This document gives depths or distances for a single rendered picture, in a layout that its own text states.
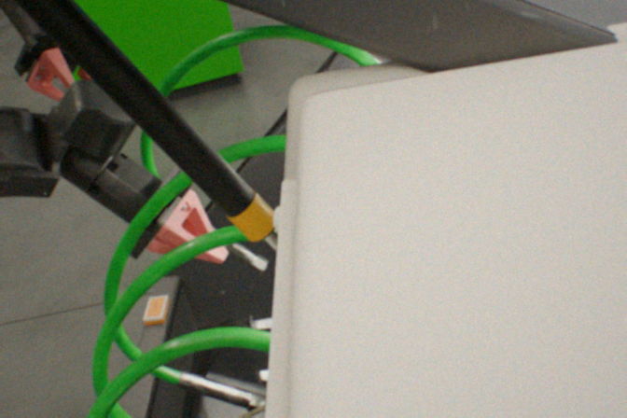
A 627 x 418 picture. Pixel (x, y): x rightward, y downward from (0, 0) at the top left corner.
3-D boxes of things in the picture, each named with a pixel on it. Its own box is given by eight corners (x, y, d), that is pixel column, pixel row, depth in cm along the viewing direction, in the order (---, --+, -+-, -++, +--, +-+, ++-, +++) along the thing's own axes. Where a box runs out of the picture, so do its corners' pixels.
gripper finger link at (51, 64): (126, 85, 90) (83, 27, 91) (78, 99, 85) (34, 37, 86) (105, 117, 95) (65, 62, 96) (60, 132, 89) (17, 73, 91)
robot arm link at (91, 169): (62, 141, 79) (32, 170, 75) (84, 100, 75) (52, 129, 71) (116, 178, 80) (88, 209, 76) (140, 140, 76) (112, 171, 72)
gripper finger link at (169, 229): (224, 267, 74) (147, 213, 73) (192, 301, 78) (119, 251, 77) (246, 227, 80) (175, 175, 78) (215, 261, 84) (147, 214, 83)
